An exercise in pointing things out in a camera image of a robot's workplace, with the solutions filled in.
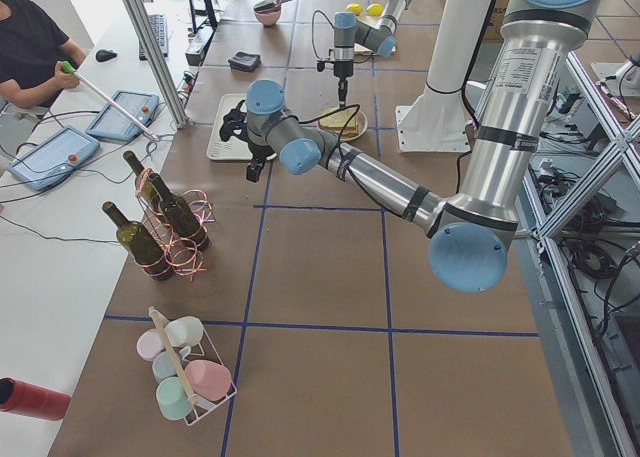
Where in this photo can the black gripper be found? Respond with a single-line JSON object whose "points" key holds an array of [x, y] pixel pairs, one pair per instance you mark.
{"points": [[341, 70], [259, 151]]}

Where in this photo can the bread slice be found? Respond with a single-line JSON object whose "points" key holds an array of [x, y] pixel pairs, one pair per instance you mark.
{"points": [[350, 132], [341, 117]]}

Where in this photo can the white round plate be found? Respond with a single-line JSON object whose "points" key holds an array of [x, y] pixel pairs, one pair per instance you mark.
{"points": [[346, 122]]}

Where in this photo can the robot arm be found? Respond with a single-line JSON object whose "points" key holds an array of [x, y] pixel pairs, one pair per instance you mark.
{"points": [[344, 24], [471, 231]]}

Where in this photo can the white bear tray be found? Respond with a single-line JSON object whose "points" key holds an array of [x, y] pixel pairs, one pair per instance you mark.
{"points": [[234, 149]]}

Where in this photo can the wooden cutting board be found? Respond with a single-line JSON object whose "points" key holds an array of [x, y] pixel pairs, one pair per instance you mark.
{"points": [[378, 38]]}

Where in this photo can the whole yellow lemon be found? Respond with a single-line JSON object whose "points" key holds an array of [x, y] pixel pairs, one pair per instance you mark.
{"points": [[354, 8]]}

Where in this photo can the green wine bottle middle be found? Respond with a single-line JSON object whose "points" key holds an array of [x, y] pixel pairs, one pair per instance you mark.
{"points": [[179, 215]]}

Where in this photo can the green wine bottle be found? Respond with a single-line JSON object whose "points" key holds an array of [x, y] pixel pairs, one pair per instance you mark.
{"points": [[144, 189], [140, 244], [179, 215]]}

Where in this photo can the pink bowl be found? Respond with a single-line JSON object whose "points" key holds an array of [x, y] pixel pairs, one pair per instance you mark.
{"points": [[268, 19]]}

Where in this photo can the grey folded cloth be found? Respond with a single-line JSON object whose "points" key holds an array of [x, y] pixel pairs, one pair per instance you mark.
{"points": [[243, 61]]}

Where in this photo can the metal scoop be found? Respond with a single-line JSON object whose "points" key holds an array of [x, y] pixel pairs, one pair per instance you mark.
{"points": [[267, 6]]}

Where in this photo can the green wine bottle back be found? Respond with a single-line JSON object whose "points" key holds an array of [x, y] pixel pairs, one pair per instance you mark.
{"points": [[144, 189]]}

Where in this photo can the green wine bottle front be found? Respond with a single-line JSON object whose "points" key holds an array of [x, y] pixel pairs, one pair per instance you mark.
{"points": [[140, 244]]}

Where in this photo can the blue teach pendant far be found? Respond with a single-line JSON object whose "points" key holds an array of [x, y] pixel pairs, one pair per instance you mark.
{"points": [[111, 124]]}

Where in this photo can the blue teach pendant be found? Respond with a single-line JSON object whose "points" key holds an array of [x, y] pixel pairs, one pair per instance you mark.
{"points": [[111, 124], [51, 162]]}

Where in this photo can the black keyboard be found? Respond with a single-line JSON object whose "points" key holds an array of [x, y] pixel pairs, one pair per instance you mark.
{"points": [[159, 27]]}

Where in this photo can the white cup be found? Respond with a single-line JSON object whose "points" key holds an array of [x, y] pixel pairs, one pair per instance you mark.
{"points": [[184, 331]]}

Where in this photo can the black computer mouse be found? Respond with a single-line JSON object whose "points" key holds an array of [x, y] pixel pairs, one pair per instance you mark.
{"points": [[104, 55]]}

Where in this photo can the lilac cup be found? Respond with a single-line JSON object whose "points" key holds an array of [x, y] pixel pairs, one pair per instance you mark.
{"points": [[149, 345]]}

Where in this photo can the blue teach pendant near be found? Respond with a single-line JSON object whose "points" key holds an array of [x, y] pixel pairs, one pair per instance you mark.
{"points": [[51, 162]]}

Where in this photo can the white reach stick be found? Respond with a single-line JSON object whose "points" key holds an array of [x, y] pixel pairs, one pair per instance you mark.
{"points": [[145, 131]]}

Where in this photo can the pink cup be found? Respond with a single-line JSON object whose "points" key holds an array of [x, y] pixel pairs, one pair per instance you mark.
{"points": [[209, 379]]}

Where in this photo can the grey blue cup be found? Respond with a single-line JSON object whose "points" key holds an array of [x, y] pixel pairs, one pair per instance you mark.
{"points": [[162, 367]]}

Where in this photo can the mint green cup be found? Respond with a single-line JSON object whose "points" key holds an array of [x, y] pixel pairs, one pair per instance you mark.
{"points": [[172, 400]]}

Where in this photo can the person in black shirt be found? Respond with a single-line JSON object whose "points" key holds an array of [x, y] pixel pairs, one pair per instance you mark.
{"points": [[33, 49]]}

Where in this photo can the red cylinder bottle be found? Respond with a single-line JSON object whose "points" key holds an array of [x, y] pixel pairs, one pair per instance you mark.
{"points": [[26, 399]]}

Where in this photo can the copper wire bottle rack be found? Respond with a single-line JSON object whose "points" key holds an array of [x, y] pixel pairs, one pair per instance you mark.
{"points": [[181, 253]]}

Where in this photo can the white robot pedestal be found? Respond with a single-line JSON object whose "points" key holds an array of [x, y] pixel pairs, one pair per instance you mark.
{"points": [[436, 122]]}

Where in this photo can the aluminium frame post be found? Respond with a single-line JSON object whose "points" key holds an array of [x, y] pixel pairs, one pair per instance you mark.
{"points": [[139, 18]]}

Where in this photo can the white wire cup rack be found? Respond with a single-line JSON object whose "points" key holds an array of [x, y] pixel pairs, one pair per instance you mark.
{"points": [[180, 358]]}

